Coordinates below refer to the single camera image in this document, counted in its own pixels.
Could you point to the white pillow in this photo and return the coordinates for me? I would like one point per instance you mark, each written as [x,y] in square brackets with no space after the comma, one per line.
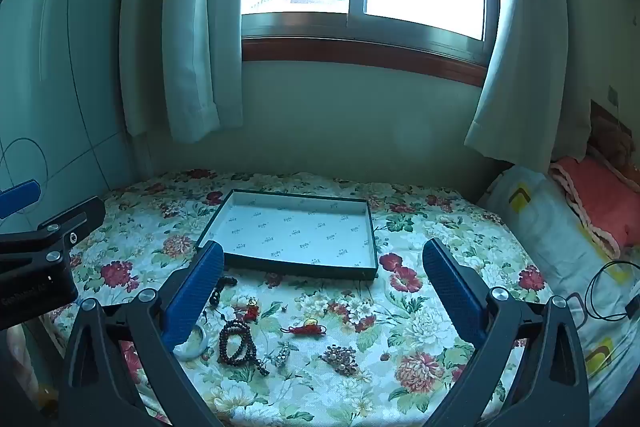
[195,32]

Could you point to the shallow green-edged white box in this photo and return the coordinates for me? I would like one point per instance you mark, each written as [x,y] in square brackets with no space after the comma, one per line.
[300,232]

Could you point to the red knot gold charm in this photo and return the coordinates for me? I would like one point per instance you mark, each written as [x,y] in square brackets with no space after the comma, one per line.
[305,330]

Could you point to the wall socket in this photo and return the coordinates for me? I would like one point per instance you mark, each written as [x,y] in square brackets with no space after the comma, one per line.
[612,95]

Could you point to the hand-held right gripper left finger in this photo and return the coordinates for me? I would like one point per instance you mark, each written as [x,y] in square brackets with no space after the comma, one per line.
[195,292]

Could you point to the white plastic bag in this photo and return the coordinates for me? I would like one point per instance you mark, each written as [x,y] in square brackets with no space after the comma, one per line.
[550,232]

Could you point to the pale wardrobe with circle lines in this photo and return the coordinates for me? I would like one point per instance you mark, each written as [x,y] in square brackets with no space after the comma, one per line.
[65,82]

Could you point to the floral bed sheet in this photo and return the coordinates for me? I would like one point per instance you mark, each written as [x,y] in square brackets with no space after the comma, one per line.
[425,227]

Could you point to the pearl crystal flower brooch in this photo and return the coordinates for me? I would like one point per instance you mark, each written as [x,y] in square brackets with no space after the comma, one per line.
[340,359]

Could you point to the pink blanket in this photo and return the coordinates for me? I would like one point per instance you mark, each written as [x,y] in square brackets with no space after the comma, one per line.
[600,197]

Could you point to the brown wooden headboard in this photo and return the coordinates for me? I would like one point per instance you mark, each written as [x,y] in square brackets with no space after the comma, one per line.
[605,122]

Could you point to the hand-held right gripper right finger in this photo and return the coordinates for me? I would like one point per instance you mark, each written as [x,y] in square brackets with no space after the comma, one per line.
[450,287]

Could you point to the pale curtain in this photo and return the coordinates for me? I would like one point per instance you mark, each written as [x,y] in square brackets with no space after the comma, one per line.
[525,82]

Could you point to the silver rhinestone brooch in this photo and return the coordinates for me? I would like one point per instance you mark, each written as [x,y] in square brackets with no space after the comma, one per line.
[283,353]

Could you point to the pale jade bangle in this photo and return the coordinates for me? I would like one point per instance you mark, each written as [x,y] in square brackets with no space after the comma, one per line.
[192,353]

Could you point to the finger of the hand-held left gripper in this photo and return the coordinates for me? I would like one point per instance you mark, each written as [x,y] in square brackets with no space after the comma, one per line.
[75,219]
[20,199]

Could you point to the wooden window sill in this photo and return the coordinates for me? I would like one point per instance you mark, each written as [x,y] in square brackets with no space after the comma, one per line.
[350,54]

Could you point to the red figure pendant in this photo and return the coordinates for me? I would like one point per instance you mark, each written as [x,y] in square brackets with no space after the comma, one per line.
[251,311]

